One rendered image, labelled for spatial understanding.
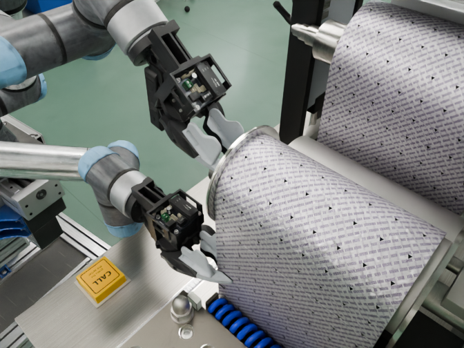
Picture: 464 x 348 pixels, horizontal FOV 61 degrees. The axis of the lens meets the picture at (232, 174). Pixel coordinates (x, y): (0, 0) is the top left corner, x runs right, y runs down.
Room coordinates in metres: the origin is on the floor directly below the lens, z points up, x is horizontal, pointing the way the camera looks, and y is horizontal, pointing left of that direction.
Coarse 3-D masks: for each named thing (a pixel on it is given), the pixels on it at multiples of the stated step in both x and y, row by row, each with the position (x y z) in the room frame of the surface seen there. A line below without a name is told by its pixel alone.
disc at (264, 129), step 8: (256, 128) 0.39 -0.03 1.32; (264, 128) 0.40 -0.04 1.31; (272, 128) 0.41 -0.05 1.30; (248, 136) 0.38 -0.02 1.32; (272, 136) 0.41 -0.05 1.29; (232, 144) 0.36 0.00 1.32; (240, 144) 0.37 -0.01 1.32; (232, 152) 0.36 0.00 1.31; (224, 160) 0.35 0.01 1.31; (216, 168) 0.34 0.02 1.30; (216, 176) 0.33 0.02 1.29; (216, 184) 0.33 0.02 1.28; (208, 192) 0.33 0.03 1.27; (208, 200) 0.32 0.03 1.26; (208, 208) 0.32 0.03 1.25
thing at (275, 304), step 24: (216, 240) 0.33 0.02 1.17; (240, 264) 0.30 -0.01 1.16; (264, 264) 0.27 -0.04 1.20; (240, 288) 0.30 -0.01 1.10; (264, 288) 0.27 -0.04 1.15; (288, 288) 0.25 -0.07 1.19; (264, 312) 0.27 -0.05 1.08; (288, 312) 0.24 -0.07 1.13; (312, 312) 0.22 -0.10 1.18; (288, 336) 0.24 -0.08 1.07; (312, 336) 0.21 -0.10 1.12; (336, 336) 0.20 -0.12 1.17; (360, 336) 0.18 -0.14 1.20
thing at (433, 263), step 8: (448, 240) 0.24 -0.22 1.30; (440, 248) 0.22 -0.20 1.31; (448, 248) 0.22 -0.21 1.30; (432, 256) 0.21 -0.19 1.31; (440, 256) 0.21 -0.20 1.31; (432, 264) 0.20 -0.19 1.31; (424, 272) 0.20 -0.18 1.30; (432, 272) 0.20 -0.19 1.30; (416, 280) 0.19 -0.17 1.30; (424, 280) 0.19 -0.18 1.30; (416, 288) 0.19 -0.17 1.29; (408, 296) 0.18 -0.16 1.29; (416, 296) 0.18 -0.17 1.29; (400, 304) 0.18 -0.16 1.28; (408, 304) 0.18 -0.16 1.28; (400, 312) 0.18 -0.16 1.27; (392, 320) 0.17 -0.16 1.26; (400, 320) 0.17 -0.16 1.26; (392, 328) 0.17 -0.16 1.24
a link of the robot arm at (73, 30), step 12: (72, 0) 0.57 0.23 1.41; (48, 12) 0.56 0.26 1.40; (60, 12) 0.56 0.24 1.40; (72, 12) 0.57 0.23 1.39; (60, 24) 0.54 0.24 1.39; (72, 24) 0.55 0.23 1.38; (84, 24) 0.55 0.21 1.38; (96, 24) 0.55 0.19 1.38; (60, 36) 0.53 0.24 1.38; (72, 36) 0.54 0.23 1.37; (84, 36) 0.55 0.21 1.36; (96, 36) 0.56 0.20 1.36; (108, 36) 0.57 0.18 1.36; (72, 48) 0.53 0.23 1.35; (84, 48) 0.55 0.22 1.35; (96, 48) 0.57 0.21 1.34; (108, 48) 0.59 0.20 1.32; (72, 60) 0.54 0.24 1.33; (96, 60) 0.60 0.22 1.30
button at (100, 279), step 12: (96, 264) 0.45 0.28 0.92; (108, 264) 0.45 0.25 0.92; (84, 276) 0.42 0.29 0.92; (96, 276) 0.42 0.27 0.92; (108, 276) 0.42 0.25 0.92; (120, 276) 0.42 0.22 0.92; (84, 288) 0.40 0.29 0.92; (96, 288) 0.39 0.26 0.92; (108, 288) 0.39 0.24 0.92; (96, 300) 0.37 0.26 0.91
